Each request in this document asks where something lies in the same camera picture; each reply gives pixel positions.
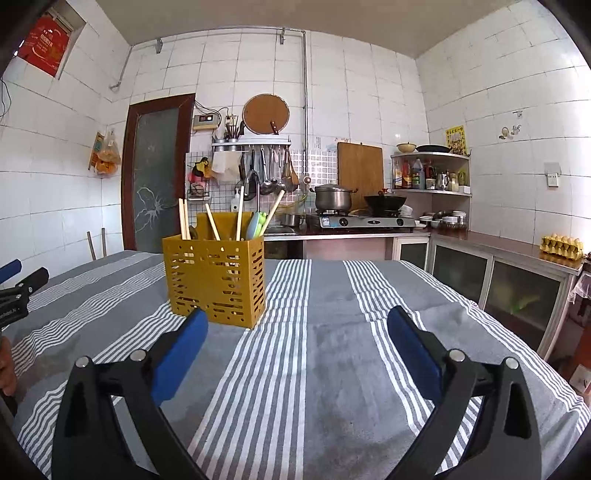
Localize black handled metal spoon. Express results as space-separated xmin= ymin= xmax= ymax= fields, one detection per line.
xmin=188 ymin=225 xmax=198 ymax=240

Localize hanging utensil rack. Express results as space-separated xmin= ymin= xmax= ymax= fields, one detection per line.
xmin=211 ymin=135 xmax=291 ymax=196

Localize dark glass wooden door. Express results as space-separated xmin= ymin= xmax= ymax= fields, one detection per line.
xmin=121 ymin=94 xmax=194 ymax=253

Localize rectangular wooden cutting board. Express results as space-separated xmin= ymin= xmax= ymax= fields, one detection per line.
xmin=337 ymin=142 xmax=385 ymax=208

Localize wooden sticks against wall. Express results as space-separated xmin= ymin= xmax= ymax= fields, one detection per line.
xmin=86 ymin=227 xmax=108 ymax=262

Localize red wall poster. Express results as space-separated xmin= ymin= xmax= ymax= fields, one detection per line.
xmin=17 ymin=15 xmax=70 ymax=77

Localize steel cooking pot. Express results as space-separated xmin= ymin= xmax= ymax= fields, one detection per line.
xmin=311 ymin=184 xmax=356 ymax=214

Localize black wok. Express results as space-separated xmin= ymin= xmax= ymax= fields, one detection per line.
xmin=363 ymin=193 xmax=407 ymax=217

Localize grey striped tablecloth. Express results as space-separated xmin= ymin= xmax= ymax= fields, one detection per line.
xmin=6 ymin=252 xmax=590 ymax=479

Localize hanging orange bag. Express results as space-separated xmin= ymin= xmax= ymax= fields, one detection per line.
xmin=88 ymin=129 xmax=121 ymax=176

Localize steel kitchen sink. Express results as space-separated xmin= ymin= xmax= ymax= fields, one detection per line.
xmin=264 ymin=225 xmax=305 ymax=236

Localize corner wall shelf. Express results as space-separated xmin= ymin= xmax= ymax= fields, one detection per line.
xmin=391 ymin=151 xmax=472 ymax=198

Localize person left hand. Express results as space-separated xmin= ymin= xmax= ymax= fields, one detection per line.
xmin=0 ymin=336 xmax=17 ymax=396

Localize yellow egg tray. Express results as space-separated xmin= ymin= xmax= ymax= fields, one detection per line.
xmin=539 ymin=234 xmax=584 ymax=260

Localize gas stove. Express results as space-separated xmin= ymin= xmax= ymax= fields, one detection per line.
xmin=318 ymin=215 xmax=416 ymax=230

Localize round wooden cutting board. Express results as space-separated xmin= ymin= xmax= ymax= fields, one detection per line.
xmin=242 ymin=93 xmax=290 ymax=135

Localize yellow wall picture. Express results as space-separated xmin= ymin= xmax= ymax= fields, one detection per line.
xmin=446 ymin=125 xmax=469 ymax=156

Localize yellow perforated utensil holder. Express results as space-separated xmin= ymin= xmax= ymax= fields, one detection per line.
xmin=162 ymin=212 xmax=266 ymax=329

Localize counter cabinet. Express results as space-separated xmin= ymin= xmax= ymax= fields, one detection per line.
xmin=392 ymin=231 xmax=583 ymax=360

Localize bamboo chopstick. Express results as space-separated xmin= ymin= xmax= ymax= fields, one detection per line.
xmin=178 ymin=198 xmax=186 ymax=240
xmin=235 ymin=184 xmax=245 ymax=241
xmin=205 ymin=203 xmax=221 ymax=241
xmin=259 ymin=189 xmax=286 ymax=237
xmin=183 ymin=199 xmax=191 ymax=240

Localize light blue plastic spoon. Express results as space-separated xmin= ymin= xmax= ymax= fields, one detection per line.
xmin=245 ymin=212 xmax=264 ymax=240

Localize green handled fork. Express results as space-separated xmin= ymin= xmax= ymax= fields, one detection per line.
xmin=256 ymin=212 xmax=269 ymax=237

